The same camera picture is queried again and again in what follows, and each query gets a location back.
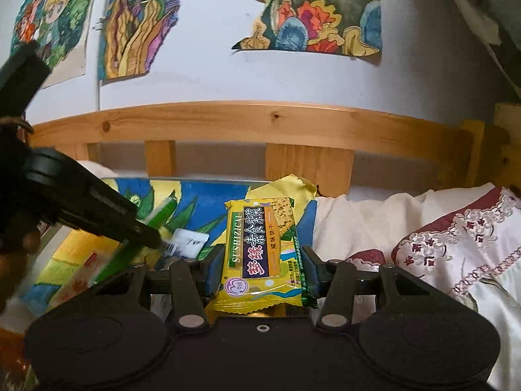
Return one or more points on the white cream cushion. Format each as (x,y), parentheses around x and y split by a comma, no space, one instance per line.
(343,227)

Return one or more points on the landscape flowers wall painting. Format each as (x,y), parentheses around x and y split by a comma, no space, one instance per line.
(351,28)

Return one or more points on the dark blue snack packet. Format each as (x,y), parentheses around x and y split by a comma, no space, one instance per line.
(184,244)

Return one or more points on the swirly night wall painting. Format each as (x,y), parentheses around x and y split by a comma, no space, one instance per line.
(132,33)

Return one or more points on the white wall pipe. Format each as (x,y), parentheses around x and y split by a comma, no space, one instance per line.
(99,29)

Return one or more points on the camouflage fabric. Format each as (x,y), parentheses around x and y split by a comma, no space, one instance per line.
(497,24)

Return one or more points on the floral satin pillow right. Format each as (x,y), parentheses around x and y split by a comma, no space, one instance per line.
(472,255)

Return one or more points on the yellow sushizicai snack packet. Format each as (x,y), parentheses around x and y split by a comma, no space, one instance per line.
(263,263)

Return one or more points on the blond child wall drawing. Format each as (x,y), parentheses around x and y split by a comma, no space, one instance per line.
(60,27)

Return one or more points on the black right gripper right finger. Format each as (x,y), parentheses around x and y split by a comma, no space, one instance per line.
(335,282)

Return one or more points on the wooden bed headboard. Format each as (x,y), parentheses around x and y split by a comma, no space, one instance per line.
(318,143)

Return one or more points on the person's left hand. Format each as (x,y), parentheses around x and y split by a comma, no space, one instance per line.
(18,244)

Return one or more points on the green stick snack packet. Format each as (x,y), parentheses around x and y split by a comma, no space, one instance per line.
(127,250)

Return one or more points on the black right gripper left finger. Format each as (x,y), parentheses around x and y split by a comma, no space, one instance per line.
(193,284)

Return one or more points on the red lettered rice cracker pack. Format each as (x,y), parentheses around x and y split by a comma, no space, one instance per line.
(82,279)

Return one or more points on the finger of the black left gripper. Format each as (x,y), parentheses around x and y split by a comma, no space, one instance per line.
(142,234)

